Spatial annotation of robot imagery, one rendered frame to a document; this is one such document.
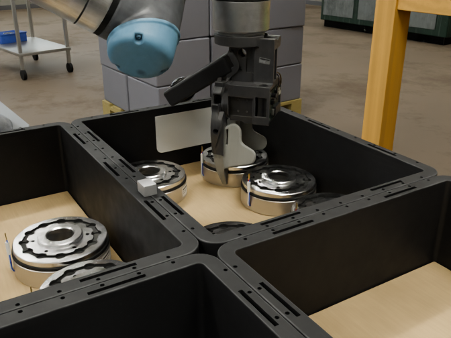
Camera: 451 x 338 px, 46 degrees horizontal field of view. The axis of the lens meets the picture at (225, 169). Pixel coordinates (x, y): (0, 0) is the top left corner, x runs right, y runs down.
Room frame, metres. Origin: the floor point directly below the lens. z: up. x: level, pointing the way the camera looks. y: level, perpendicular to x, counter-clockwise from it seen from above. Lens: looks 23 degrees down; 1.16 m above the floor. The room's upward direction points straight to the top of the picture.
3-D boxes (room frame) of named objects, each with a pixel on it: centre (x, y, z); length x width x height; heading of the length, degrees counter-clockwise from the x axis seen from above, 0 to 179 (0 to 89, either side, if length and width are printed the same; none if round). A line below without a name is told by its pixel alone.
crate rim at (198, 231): (0.63, -0.01, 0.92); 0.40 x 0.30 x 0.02; 32
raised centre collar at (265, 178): (0.67, -0.07, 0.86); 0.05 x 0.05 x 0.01
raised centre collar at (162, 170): (0.69, 0.11, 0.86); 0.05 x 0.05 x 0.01
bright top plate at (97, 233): (0.51, 0.18, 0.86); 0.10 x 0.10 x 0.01
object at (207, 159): (0.76, -0.01, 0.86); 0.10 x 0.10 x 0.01
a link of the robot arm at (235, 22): (0.73, -0.02, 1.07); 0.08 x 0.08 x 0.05
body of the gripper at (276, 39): (0.72, -0.03, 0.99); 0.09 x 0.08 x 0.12; 72
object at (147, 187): (0.48, 0.08, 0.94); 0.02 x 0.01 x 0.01; 32
